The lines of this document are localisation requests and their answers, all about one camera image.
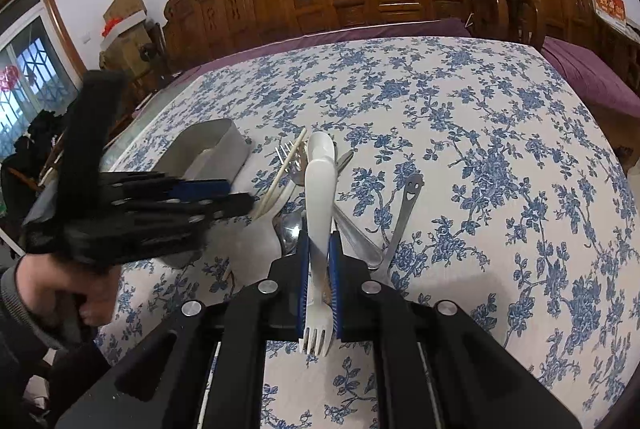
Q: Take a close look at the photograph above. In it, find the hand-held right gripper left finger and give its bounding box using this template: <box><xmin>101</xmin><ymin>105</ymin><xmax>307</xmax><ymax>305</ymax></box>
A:
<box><xmin>54</xmin><ymin>228</ymin><xmax>310</xmax><ymax>429</ymax></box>

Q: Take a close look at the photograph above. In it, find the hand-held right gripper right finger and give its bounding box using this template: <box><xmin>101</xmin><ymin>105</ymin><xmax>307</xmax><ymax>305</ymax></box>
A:
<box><xmin>327</xmin><ymin>230</ymin><xmax>583</xmax><ymax>429</ymax></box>

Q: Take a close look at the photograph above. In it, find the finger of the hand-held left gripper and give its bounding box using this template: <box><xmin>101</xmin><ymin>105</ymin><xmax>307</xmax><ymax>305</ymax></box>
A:
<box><xmin>100</xmin><ymin>171</ymin><xmax>232</xmax><ymax>204</ymax></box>
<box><xmin>112</xmin><ymin>192</ymin><xmax>254</xmax><ymax>231</ymax></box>

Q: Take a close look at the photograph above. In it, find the rectangular metal container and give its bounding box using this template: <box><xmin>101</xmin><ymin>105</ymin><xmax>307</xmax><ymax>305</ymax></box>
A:
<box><xmin>152</xmin><ymin>119</ymin><xmax>252</xmax><ymax>270</ymax></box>

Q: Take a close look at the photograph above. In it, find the metal fork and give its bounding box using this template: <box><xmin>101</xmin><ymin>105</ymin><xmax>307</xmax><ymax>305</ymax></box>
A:
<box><xmin>274</xmin><ymin>140</ymin><xmax>383</xmax><ymax>270</ymax></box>

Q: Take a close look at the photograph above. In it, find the white plastic fork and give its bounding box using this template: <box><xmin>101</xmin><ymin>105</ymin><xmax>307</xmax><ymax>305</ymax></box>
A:
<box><xmin>298</xmin><ymin>159</ymin><xmax>337</xmax><ymax>357</ymax></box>

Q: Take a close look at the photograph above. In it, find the person's left forearm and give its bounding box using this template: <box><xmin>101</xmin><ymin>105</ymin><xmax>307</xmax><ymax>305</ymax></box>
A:
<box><xmin>0</xmin><ymin>266</ymin><xmax>96</xmax><ymax>360</ymax></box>

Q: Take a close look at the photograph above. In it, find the person's left hand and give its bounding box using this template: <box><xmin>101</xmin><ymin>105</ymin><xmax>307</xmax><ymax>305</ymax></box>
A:
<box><xmin>17</xmin><ymin>256</ymin><xmax>122</xmax><ymax>326</ymax></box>

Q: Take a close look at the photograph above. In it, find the dark cloth pile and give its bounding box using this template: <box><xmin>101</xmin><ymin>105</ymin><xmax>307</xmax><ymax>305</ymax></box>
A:
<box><xmin>0</xmin><ymin>109</ymin><xmax>68</xmax><ymax>220</ymax></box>

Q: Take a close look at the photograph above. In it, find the wooden chopstick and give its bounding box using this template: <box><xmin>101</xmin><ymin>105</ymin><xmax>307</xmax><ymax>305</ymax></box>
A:
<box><xmin>249</xmin><ymin>127</ymin><xmax>308</xmax><ymax>220</ymax></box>

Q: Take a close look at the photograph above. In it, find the window with metal grille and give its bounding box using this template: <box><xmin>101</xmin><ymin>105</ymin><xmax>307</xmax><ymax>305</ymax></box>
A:
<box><xmin>0</xmin><ymin>16</ymin><xmax>68</xmax><ymax>160</ymax></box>

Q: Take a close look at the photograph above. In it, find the smiley face metal spoon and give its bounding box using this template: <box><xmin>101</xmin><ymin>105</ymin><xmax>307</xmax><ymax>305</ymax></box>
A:
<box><xmin>377</xmin><ymin>173</ymin><xmax>425</xmax><ymax>287</ymax></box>

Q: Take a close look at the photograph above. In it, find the cardboard box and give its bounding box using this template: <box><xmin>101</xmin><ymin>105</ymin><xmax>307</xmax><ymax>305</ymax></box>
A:
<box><xmin>102</xmin><ymin>0</ymin><xmax>148</xmax><ymax>27</ymax></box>

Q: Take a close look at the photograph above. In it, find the purple table underlay cloth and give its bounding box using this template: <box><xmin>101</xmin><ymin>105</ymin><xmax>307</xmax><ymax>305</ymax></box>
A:
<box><xmin>180</xmin><ymin>18</ymin><xmax>471</xmax><ymax>77</ymax></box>

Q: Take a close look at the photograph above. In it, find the purple bench cushion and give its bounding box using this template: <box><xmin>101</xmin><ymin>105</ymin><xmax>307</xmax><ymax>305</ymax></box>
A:
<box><xmin>541</xmin><ymin>36</ymin><xmax>640</xmax><ymax>120</ymax></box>

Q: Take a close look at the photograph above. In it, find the wooden side cabinet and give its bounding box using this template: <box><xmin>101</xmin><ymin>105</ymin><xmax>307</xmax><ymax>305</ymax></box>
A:
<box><xmin>597</xmin><ymin>16</ymin><xmax>640</xmax><ymax>80</ymax></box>

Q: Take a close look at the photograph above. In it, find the red wall poster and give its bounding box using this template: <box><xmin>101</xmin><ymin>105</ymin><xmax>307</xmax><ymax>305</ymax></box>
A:
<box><xmin>592</xmin><ymin>0</ymin><xmax>628</xmax><ymax>27</ymax></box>

